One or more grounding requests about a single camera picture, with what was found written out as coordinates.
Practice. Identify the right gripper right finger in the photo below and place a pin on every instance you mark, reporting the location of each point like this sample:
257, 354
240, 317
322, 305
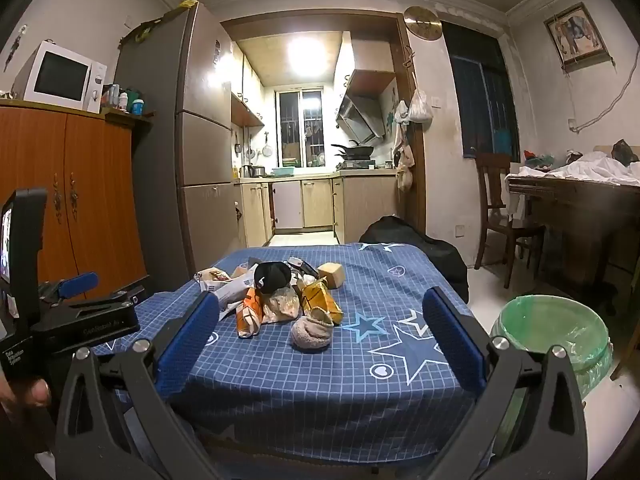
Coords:
527, 421

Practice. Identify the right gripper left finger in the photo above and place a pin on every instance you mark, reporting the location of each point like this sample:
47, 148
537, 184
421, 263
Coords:
115, 421

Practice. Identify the orange white wrapper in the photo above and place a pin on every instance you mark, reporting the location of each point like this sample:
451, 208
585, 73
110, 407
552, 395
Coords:
249, 315

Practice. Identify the white blue wipes packet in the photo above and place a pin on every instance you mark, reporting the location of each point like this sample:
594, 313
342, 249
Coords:
230, 294

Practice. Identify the clear plastic bag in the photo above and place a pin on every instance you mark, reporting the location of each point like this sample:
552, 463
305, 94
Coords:
280, 306

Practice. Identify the grey sock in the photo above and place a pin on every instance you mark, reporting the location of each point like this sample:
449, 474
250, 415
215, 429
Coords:
313, 331

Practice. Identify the yellow snack packet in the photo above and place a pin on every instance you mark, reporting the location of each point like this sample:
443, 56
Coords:
316, 296

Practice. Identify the tan sponge block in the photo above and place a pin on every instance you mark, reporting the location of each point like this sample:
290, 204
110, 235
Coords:
333, 273

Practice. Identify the red white snack wrapper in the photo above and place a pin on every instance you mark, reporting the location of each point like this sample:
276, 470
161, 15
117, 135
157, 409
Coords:
211, 275

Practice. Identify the green-lined trash bin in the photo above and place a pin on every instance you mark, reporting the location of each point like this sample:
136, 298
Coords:
538, 322

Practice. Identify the kitchen base cabinets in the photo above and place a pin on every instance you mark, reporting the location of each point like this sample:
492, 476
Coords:
344, 203

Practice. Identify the kitchen window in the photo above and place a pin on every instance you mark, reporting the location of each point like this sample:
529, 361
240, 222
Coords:
300, 128

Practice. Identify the person's left hand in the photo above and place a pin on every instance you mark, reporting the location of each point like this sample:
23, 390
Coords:
24, 394

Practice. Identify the blue star-pattern tablecloth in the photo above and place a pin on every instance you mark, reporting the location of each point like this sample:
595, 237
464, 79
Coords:
380, 393

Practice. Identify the orange wooden cabinet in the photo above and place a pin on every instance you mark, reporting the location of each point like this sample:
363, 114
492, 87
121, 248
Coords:
84, 161

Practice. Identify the dark wooden dining table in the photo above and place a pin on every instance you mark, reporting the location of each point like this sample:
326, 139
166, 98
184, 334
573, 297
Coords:
591, 246

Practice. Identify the black bag on floor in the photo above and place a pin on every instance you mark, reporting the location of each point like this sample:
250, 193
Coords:
444, 256

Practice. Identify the white microwave oven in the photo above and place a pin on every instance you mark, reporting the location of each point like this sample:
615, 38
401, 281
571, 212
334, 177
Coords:
57, 76

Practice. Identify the white cloth on table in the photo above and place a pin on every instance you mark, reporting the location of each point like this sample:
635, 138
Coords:
591, 167

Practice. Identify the grey refrigerator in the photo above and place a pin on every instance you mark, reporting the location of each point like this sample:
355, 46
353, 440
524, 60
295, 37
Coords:
182, 167

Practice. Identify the black wok on stove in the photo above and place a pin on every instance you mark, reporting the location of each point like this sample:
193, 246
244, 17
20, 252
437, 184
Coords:
358, 152

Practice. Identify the white hanging plastic bag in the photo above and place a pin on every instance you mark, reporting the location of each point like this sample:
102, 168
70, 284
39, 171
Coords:
420, 110

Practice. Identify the dark window with curtain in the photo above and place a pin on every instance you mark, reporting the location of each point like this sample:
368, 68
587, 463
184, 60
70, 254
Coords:
484, 94

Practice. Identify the steel range hood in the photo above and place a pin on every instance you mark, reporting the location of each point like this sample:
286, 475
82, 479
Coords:
361, 119

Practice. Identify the wooden chair by wall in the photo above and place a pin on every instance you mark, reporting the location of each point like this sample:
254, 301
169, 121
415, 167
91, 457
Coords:
492, 170

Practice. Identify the framed wall picture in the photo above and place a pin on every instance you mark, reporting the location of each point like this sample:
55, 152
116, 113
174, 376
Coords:
576, 38

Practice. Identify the round gold wall clock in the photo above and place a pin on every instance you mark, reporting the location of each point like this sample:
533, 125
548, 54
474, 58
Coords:
423, 23

